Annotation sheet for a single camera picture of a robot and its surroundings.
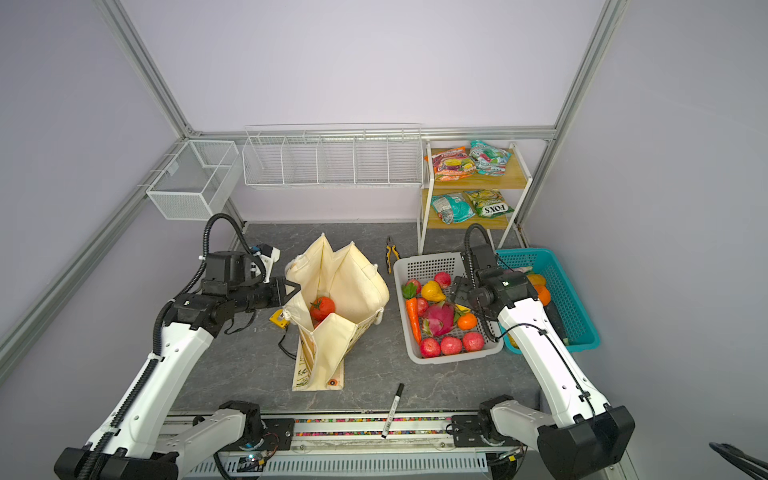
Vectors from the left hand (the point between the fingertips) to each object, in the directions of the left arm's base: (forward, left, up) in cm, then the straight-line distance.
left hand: (298, 291), depth 73 cm
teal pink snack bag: (+34, -54, +12) cm, 65 cm away
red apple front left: (-10, -33, -18) cm, 39 cm away
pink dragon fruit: (-3, -36, -15) cm, 39 cm away
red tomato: (+4, -2, -17) cm, 17 cm away
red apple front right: (-9, -45, -18) cm, 49 cm away
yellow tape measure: (+3, +12, -21) cm, 24 cm away
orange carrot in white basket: (+3, -29, -16) cm, 33 cm away
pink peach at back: (+14, -41, -20) cm, 48 cm away
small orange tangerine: (-3, -45, -18) cm, 48 cm away
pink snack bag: (+31, -43, +13) cm, 55 cm away
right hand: (-3, -44, -4) cm, 44 cm away
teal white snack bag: (+32, -45, -5) cm, 56 cm away
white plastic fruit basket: (+17, -34, -18) cm, 42 cm away
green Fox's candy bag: (+34, -58, -5) cm, 68 cm away
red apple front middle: (-9, -39, -18) cm, 44 cm away
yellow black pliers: (+31, -23, -23) cm, 45 cm away
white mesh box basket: (+45, +40, +1) cm, 60 cm away
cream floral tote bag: (+8, -7, -19) cm, 22 cm away
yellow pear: (+8, -37, -19) cm, 42 cm away
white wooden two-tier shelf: (+44, -54, -7) cm, 70 cm away
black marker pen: (-21, -23, -23) cm, 38 cm away
